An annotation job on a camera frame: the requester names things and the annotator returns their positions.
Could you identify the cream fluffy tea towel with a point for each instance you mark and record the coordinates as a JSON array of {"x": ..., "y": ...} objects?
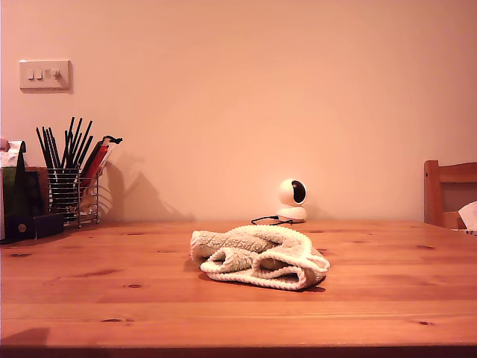
[{"x": 238, "y": 242}]

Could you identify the red and black utensil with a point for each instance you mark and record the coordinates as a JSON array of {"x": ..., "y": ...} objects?
[{"x": 97, "y": 158}]

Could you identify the thin black stick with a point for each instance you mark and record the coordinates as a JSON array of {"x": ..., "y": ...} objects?
[
  {"x": 44, "y": 148},
  {"x": 54, "y": 148},
  {"x": 49, "y": 148},
  {"x": 75, "y": 141},
  {"x": 68, "y": 141},
  {"x": 86, "y": 150},
  {"x": 83, "y": 142}
]

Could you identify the wooden chair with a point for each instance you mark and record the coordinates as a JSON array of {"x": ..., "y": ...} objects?
[{"x": 432, "y": 194}]

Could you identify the dark blue box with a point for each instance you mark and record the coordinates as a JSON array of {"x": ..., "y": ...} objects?
[{"x": 22, "y": 226}]

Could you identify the green and white bag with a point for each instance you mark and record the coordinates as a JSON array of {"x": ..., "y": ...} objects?
[{"x": 15, "y": 186}]

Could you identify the white tissue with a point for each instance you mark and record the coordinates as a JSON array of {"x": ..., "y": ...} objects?
[{"x": 470, "y": 214}]

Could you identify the small pink object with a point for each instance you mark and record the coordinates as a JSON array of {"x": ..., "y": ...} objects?
[{"x": 3, "y": 143}]

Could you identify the white round security camera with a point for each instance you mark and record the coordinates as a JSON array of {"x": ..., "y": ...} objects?
[{"x": 287, "y": 194}]

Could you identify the white light switch plate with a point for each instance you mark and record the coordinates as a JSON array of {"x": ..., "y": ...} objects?
[{"x": 44, "y": 84}]

